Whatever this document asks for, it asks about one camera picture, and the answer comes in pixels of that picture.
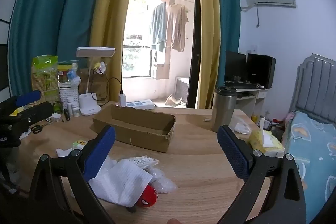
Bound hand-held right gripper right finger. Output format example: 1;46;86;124
217;125;311;224

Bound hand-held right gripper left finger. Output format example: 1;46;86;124
28;125;117;224

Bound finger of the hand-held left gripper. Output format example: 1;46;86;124
10;102;54;126
0;90;42;116

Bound small cartoon carton box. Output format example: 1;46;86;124
72;139;88;151

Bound bag of white beads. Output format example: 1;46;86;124
123;156;160;169

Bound cardboard box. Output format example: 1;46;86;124
92;104;176;153

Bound clear bubble wrap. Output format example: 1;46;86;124
148;166;178;194

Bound black scissors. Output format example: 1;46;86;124
30;123;53;134

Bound clear plastic bag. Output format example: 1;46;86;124
234;115;256;135

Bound green pack of paper cups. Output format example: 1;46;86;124
31;55;59;104

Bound yellow tissue pack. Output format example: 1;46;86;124
248;116;285;157

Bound white plastic basket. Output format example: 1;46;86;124
59;82;80;109

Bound stainless steel tumbler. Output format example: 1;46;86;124
211;86;237;132

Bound white desk lamp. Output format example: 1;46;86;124
76;47;116;116

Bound white computer desk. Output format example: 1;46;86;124
231;86;268;114

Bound white power strip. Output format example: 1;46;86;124
125;99;155;110

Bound brown paper bag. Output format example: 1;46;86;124
79;69;108;102

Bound red spider plush toy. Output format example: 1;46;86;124
136;185;159;208

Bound black keyboard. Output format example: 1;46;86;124
226;82;259;89

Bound small yellow white toy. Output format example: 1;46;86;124
94;61;108;74

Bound blue printed blanket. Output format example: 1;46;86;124
282;111;336;224

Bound white balcony appliance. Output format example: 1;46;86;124
175;76;191;104

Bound wide teal curtain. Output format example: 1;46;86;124
8;0;111;97

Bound black computer monitor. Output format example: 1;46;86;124
247;53;276;89

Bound grey padded headboard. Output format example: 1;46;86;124
289;53;336;125

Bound yellow curtain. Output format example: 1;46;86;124
196;0;221;109
89;0;139;83

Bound narrow teal curtain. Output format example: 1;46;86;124
214;0;241;85

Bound hanging beige shirt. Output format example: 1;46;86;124
165;3;189;52

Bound hanging blue shirt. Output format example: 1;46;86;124
150;1;168;52

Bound white air conditioner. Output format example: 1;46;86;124
245;0;297;8

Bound black charger cable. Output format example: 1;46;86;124
91;68;124;105

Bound black door frame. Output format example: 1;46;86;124
188;0;201;109

